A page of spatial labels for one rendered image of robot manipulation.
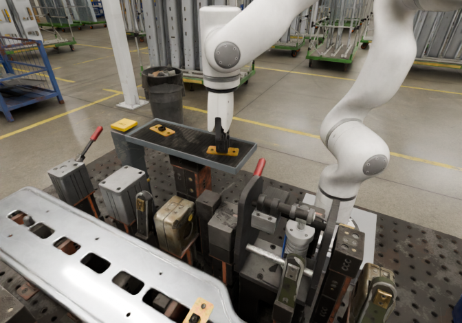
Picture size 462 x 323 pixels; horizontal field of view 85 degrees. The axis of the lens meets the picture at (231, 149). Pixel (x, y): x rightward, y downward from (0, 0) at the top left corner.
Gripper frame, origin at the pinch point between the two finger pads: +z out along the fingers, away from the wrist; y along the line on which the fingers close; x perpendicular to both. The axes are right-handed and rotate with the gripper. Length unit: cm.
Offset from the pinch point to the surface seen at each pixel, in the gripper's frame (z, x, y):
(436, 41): 55, 353, -595
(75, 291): 18.7, -24.8, 33.5
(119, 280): 19.8, -17.8, 29.2
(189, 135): 2.6, -11.6, -7.0
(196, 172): 10.1, -7.7, 1.0
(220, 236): 13.1, 2.9, 19.2
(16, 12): 11, -665, -592
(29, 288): 48, -61, 22
